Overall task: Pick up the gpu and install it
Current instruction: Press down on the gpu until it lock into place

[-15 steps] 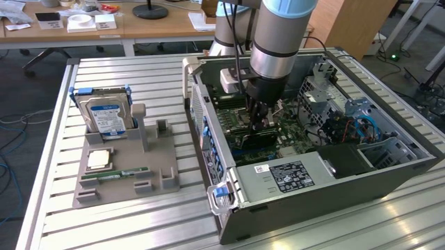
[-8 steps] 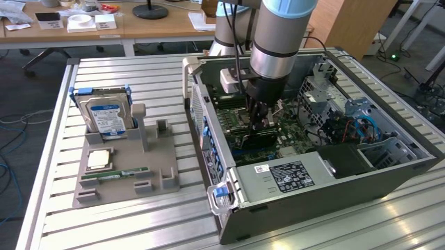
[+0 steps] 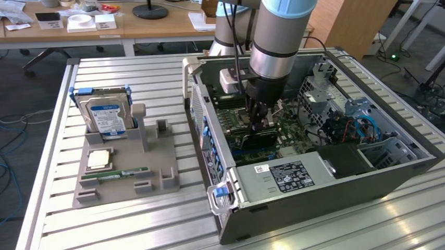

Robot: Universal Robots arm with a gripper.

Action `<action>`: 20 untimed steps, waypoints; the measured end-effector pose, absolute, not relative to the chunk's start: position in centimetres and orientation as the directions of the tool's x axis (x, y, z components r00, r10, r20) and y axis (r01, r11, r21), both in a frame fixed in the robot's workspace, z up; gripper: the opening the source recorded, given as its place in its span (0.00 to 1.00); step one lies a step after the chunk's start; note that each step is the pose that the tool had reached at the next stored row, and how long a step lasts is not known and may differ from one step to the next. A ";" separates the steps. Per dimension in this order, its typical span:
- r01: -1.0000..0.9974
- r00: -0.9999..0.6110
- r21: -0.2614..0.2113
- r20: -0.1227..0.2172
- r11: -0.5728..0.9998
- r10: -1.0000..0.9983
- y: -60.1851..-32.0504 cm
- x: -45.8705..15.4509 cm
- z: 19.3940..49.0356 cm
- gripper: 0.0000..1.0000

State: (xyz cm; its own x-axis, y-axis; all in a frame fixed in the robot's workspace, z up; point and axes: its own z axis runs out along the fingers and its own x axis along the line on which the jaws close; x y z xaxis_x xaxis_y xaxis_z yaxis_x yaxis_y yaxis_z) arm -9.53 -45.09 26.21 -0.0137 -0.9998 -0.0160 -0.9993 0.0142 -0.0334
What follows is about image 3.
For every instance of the silver disk bay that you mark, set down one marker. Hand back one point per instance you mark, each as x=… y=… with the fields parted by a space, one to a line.
x=385 y=153

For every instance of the black and white box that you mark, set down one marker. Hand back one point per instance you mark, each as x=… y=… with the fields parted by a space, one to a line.
x=49 y=20

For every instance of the perforated metal cage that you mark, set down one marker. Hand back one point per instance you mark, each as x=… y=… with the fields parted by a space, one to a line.
x=323 y=99

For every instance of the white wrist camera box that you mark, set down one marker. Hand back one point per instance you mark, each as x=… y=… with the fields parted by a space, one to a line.
x=230 y=82

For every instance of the silver chipset heatsink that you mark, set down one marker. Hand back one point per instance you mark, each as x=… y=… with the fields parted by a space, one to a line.
x=289 y=151

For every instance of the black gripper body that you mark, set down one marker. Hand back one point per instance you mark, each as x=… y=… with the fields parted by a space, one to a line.
x=266 y=89

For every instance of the wooden cabinet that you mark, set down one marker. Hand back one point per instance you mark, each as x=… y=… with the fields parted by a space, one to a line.
x=365 y=26

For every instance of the grey power supply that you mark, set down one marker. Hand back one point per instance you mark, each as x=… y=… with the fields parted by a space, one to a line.
x=250 y=182

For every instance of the white tape roll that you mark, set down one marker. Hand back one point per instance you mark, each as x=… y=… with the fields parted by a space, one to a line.
x=79 y=19

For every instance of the CPU socket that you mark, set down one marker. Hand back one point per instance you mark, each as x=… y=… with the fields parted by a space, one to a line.
x=240 y=117

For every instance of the clear plastic bag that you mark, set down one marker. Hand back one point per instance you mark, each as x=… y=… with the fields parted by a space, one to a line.
x=13 y=11

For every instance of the black graphics card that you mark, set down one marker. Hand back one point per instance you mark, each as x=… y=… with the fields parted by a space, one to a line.
x=260 y=139

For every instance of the green RAM stick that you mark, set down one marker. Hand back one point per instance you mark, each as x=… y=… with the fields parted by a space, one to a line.
x=115 y=173

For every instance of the green motherboard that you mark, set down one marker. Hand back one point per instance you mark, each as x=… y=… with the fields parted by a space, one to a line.
x=291 y=130

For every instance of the flat white box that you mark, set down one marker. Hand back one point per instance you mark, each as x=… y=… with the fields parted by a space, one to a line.
x=81 y=29

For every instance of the white labelled box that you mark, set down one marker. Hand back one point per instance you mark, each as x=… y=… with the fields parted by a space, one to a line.
x=104 y=22

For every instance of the open grey PC case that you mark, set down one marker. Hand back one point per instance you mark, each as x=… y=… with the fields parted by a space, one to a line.
x=313 y=208

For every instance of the black chair base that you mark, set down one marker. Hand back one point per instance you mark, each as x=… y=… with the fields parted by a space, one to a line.
x=41 y=60

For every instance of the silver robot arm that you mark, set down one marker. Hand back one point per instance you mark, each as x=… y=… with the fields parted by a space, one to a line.
x=278 y=39

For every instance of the white table frame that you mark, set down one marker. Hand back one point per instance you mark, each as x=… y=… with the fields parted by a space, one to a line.
x=417 y=20

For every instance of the small red items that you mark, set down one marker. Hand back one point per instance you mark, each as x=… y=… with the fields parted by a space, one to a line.
x=108 y=8

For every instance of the silver CPU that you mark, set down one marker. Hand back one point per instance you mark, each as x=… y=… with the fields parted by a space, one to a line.
x=97 y=159

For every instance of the black plastic shroud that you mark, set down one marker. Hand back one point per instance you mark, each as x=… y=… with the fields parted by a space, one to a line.
x=347 y=161

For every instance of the grey parts rack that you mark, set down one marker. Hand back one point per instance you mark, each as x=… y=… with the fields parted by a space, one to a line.
x=128 y=161

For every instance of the wooden office desk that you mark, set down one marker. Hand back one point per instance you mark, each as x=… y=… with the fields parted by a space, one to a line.
x=35 y=36
x=163 y=28

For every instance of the brown cardboard box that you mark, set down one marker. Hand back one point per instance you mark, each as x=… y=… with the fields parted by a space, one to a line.
x=208 y=7

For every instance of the white box with red dot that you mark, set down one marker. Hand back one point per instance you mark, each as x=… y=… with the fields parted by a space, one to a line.
x=378 y=43

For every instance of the red and white card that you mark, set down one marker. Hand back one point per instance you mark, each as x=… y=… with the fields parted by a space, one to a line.
x=17 y=26

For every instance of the black round lamp base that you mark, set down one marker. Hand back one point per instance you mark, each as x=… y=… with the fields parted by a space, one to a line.
x=150 y=11

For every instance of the black labelled RAM stick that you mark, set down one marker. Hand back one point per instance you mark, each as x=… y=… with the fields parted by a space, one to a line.
x=236 y=132

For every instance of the blue expansion slot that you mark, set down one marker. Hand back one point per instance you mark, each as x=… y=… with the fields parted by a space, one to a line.
x=236 y=150

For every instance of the hard disk with blue carrier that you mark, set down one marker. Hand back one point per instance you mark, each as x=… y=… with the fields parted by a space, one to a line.
x=104 y=117

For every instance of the blue case latch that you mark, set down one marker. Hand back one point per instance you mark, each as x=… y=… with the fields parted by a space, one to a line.
x=220 y=193

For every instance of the white paper stack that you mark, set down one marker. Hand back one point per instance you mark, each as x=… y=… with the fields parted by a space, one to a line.
x=202 y=23

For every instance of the power strip with green light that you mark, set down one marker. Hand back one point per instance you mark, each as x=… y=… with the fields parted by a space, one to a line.
x=394 y=56

